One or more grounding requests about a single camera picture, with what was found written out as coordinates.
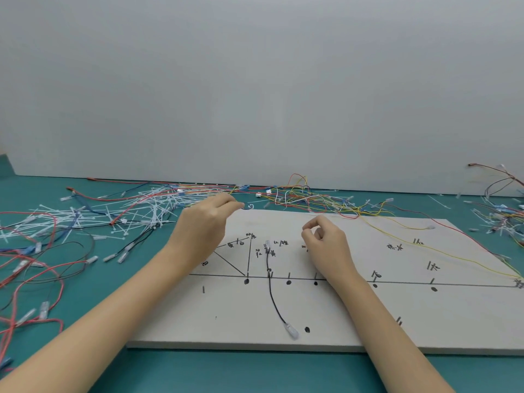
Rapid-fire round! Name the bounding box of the person's right hand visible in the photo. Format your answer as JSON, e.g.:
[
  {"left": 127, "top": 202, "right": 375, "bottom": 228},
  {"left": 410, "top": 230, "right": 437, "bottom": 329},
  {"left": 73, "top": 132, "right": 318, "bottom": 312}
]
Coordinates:
[{"left": 302, "top": 215, "right": 364, "bottom": 285}]

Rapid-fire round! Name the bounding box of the person's left hand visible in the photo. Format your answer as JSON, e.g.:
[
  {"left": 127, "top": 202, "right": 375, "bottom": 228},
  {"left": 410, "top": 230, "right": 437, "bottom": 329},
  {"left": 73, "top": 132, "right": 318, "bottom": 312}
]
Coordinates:
[{"left": 164, "top": 193, "right": 246, "bottom": 277}]

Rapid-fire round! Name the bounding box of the person's right forearm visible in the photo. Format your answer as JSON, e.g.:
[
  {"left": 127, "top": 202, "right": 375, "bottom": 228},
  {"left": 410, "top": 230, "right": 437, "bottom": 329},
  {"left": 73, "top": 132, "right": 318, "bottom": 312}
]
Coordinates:
[{"left": 327, "top": 270, "right": 453, "bottom": 393}]

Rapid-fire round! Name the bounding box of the person's left forearm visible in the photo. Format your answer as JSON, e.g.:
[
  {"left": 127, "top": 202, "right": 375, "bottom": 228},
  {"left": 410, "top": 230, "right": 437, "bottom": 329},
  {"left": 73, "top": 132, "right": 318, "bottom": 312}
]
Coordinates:
[{"left": 0, "top": 247, "right": 192, "bottom": 393}]

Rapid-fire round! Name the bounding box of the white marked wiring board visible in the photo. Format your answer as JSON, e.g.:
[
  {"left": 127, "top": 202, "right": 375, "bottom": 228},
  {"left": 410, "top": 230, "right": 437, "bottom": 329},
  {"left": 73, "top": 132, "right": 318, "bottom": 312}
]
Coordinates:
[{"left": 126, "top": 208, "right": 524, "bottom": 357}]

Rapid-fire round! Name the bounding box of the tangle of coloured wires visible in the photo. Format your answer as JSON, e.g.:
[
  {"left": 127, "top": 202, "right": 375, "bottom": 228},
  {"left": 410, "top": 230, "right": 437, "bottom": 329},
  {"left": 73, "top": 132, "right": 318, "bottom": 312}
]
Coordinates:
[{"left": 180, "top": 173, "right": 404, "bottom": 221}]

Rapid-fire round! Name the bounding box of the black wire with white connectors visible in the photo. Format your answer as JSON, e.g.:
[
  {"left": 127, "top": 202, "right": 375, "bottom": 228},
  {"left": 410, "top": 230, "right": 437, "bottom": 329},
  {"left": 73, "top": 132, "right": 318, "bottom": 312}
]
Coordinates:
[{"left": 264, "top": 240, "right": 300, "bottom": 341}]

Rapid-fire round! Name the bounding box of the pile of white cable ties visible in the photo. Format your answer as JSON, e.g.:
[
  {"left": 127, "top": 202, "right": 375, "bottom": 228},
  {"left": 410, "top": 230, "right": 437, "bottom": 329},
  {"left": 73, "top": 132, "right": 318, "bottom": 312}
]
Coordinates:
[{"left": 0, "top": 182, "right": 198, "bottom": 264}]

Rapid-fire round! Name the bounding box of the yellow wire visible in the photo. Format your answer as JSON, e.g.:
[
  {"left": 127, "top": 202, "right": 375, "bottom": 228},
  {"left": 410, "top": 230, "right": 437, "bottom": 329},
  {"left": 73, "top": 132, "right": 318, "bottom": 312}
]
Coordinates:
[{"left": 357, "top": 209, "right": 524, "bottom": 280}]

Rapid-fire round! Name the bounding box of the long red wire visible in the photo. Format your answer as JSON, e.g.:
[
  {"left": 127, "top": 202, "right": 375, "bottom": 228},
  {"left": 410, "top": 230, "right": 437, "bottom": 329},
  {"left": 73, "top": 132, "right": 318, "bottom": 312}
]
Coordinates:
[{"left": 424, "top": 218, "right": 517, "bottom": 267}]

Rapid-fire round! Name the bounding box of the thin black wire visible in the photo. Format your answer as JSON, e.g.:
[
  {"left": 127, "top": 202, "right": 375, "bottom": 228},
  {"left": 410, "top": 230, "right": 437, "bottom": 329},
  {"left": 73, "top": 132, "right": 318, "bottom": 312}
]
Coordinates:
[{"left": 0, "top": 240, "right": 136, "bottom": 291}]

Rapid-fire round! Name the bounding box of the heap of mixed wires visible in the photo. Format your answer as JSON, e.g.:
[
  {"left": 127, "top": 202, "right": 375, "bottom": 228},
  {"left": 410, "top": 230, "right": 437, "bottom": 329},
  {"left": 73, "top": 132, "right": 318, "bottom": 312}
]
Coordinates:
[{"left": 455, "top": 161, "right": 524, "bottom": 252}]

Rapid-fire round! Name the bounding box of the bundle of red wires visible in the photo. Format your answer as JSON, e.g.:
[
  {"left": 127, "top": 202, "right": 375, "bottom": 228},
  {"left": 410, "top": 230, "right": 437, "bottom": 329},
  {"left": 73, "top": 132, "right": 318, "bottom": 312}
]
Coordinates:
[{"left": 0, "top": 210, "right": 101, "bottom": 375}]

